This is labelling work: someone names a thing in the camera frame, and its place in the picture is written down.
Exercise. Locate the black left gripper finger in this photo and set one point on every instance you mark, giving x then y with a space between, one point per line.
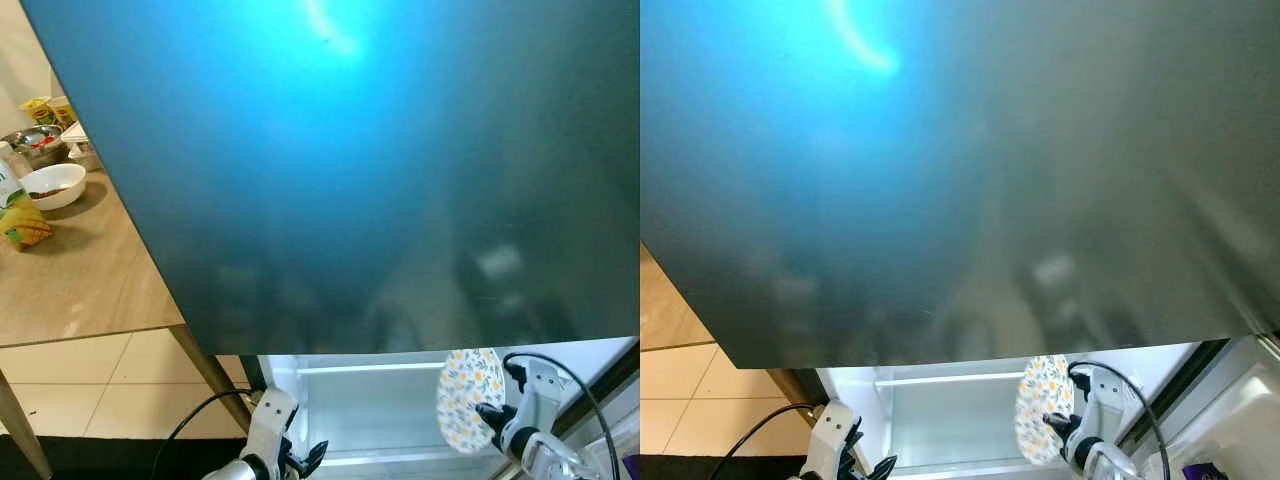
883 468
856 445
289 452
317 456

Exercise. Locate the white bowl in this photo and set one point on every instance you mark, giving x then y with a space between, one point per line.
70 180

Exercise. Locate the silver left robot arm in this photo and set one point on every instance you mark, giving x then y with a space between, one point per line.
235 472

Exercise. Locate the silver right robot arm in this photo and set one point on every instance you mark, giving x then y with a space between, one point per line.
1115 468
560 465

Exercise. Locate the yellow snack packet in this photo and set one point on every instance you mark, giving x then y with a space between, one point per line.
45 110

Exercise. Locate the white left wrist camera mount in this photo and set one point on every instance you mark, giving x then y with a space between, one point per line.
272 420
830 435

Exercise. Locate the silver two-door fridge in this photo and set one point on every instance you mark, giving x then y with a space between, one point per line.
350 200
950 200

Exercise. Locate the clear container white lid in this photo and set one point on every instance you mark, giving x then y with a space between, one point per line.
80 140

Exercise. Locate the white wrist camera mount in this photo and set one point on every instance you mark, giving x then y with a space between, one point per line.
830 435
272 420
545 400
1105 410

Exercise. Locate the green yellow juice carton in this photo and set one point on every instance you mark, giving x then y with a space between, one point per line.
20 225

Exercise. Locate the floral round plate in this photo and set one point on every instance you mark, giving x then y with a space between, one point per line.
1040 390
462 395

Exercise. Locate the black floor mat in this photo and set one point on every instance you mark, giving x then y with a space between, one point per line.
100 460
690 468

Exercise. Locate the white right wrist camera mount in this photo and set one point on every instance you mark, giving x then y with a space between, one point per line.
545 400
1105 410

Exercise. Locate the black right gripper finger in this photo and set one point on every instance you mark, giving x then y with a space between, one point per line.
1058 425
490 414

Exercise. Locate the metal bowl red contents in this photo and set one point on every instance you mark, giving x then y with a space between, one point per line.
30 150

